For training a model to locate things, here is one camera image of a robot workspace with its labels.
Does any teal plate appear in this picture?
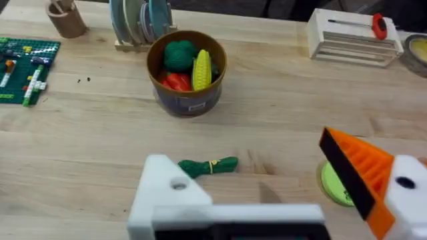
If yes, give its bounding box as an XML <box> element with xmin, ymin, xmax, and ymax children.
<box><xmin>148</xmin><ymin>0</ymin><xmax>173</xmax><ymax>40</ymax></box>

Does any blue-grey plate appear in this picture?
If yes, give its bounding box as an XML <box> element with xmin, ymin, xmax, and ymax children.
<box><xmin>109</xmin><ymin>0</ymin><xmax>133</xmax><ymax>43</ymax></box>

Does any white slatted box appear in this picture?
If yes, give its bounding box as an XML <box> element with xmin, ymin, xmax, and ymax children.
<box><xmin>306</xmin><ymin>7</ymin><xmax>405</xmax><ymax>69</ymax></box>

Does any wooden peg rack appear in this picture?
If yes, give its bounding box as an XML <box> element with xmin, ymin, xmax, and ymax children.
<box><xmin>113</xmin><ymin>25</ymin><xmax>178</xmax><ymax>53</ymax></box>

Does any bare white left gripper left finger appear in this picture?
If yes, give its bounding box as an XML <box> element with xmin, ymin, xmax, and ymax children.
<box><xmin>127</xmin><ymin>154</ymin><xmax>214</xmax><ymax>240</ymax></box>

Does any white orange left gripper right finger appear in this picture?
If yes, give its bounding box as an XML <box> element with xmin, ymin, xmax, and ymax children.
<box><xmin>318</xmin><ymin>126</ymin><xmax>427</xmax><ymax>240</ymax></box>

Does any brown wooden cup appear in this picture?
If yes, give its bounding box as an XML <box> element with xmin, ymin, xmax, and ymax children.
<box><xmin>45</xmin><ymin>0</ymin><xmax>89</xmax><ymax>39</ymax></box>

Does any green toy vegetable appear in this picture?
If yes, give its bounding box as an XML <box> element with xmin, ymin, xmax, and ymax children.
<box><xmin>177</xmin><ymin>156</ymin><xmax>240</xmax><ymax>179</ymax></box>

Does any brown tub with toy vegetables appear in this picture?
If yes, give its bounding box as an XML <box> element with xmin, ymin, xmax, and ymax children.
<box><xmin>146</xmin><ymin>29</ymin><xmax>228</xmax><ymax>118</ymax></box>

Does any green board with toy blocks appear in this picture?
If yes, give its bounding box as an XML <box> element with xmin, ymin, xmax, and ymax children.
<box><xmin>0</xmin><ymin>37</ymin><xmax>61</xmax><ymax>108</ymax></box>

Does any small lilac plate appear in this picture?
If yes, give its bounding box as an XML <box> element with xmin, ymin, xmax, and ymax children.
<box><xmin>139</xmin><ymin>2</ymin><xmax>156</xmax><ymax>43</ymax></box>

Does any green disc with holes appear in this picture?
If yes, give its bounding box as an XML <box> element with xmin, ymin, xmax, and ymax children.
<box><xmin>316</xmin><ymin>159</ymin><xmax>356</xmax><ymax>208</ymax></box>

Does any red-handled screwdriver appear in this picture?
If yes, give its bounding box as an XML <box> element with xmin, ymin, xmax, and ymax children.
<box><xmin>327</xmin><ymin>13</ymin><xmax>388</xmax><ymax>41</ymax></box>

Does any tape roll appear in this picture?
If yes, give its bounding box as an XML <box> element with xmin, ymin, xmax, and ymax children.
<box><xmin>398</xmin><ymin>33</ymin><xmax>427</xmax><ymax>79</ymax></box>

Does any pale green plate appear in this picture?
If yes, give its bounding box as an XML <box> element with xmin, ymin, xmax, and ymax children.
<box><xmin>122</xmin><ymin>0</ymin><xmax>147</xmax><ymax>45</ymax></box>

